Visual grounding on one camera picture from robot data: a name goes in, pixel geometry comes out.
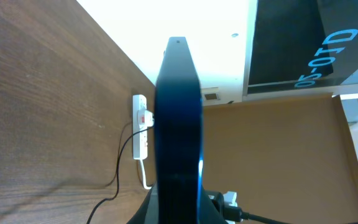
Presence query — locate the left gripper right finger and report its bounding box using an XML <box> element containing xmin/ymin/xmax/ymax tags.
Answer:
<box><xmin>200</xmin><ymin>187</ymin><xmax>227</xmax><ymax>224</ymax></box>

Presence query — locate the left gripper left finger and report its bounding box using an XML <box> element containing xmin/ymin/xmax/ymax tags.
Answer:
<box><xmin>127</xmin><ymin>184</ymin><xmax>158</xmax><ymax>224</ymax></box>

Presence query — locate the black charger cable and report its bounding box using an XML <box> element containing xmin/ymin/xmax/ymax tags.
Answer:
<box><xmin>85</xmin><ymin>116</ymin><xmax>155</xmax><ymax>224</ymax></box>

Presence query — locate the blue Galaxy smartphone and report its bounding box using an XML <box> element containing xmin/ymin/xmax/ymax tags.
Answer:
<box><xmin>154</xmin><ymin>37</ymin><xmax>203</xmax><ymax>223</ymax></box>

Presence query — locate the white USB charger plug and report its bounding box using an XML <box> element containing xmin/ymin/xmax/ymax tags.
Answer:
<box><xmin>137</xmin><ymin>109</ymin><xmax>154</xmax><ymax>128</ymax></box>

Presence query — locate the white power strip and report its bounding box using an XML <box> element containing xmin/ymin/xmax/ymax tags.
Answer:
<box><xmin>132</xmin><ymin>95</ymin><xmax>147</xmax><ymax>160</ymax></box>

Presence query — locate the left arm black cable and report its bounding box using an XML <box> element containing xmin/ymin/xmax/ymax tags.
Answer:
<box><xmin>222</xmin><ymin>205</ymin><xmax>358</xmax><ymax>224</ymax></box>

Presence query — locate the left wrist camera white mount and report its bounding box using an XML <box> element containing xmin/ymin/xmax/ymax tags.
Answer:
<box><xmin>206</xmin><ymin>190</ymin><xmax>237</xmax><ymax>215</ymax></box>

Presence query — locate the white power strip cord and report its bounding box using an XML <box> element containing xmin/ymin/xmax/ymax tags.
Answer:
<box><xmin>139</xmin><ymin>158</ymin><xmax>154</xmax><ymax>190</ymax></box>

